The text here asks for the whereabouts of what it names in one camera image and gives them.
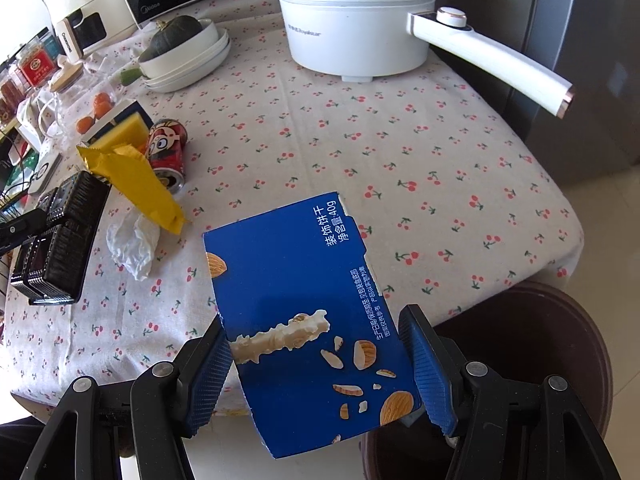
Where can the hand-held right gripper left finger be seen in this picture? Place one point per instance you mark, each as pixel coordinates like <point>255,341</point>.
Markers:
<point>210,385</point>

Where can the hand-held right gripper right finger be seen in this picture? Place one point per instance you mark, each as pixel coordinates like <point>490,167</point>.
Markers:
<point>425,370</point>

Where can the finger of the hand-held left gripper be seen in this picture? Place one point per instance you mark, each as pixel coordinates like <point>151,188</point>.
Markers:
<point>20,232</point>

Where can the black plastic biscuit tray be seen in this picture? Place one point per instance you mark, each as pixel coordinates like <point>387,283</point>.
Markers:
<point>65,250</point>

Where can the brown trash bin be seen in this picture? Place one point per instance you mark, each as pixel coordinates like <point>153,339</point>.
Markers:
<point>550,335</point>

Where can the blue almond print biscuit box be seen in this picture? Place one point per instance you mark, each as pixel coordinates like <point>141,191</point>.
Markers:
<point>300,270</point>

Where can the torn blue biscuit box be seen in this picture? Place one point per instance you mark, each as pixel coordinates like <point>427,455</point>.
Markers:
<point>107,114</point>

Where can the yellow and green sponge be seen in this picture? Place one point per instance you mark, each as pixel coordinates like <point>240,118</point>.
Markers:
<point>125,129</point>

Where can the white square gadget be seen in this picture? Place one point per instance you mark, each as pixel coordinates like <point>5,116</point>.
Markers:
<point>45,172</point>

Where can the white plastic object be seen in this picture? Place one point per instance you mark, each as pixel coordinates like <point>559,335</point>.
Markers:
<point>27,122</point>

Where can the crumpled white tissue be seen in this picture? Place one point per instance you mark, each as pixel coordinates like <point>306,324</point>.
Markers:
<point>132,245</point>

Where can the small orange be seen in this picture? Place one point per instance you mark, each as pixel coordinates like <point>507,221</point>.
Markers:
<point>102,97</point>
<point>85,124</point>
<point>100,109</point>

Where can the yellow snack wrapper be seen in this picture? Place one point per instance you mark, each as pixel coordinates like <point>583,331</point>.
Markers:
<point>140,185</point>

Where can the glass jar wooden lid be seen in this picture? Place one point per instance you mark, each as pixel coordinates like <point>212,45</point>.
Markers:
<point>67,76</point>

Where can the red tin box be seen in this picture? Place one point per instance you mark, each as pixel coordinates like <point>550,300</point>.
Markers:
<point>35,65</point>

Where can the red cartoon drink can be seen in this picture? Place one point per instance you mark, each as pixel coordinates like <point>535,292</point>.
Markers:
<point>167,150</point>

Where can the cherry print tablecloth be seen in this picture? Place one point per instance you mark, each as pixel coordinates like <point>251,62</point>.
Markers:
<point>350,160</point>

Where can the white deep plate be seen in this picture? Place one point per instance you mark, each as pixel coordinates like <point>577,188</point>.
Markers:
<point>200,82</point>
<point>217,57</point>

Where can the white ceramic bowl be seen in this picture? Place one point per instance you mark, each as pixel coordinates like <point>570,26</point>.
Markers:
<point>185,57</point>

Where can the dark green pumpkin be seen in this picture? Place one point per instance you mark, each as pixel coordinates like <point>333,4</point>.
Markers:
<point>172,35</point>

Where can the white electric cooking pot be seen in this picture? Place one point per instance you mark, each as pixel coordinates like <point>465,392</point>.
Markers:
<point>350,35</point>

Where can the grey refrigerator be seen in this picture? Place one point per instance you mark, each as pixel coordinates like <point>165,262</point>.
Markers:
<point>575,35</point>

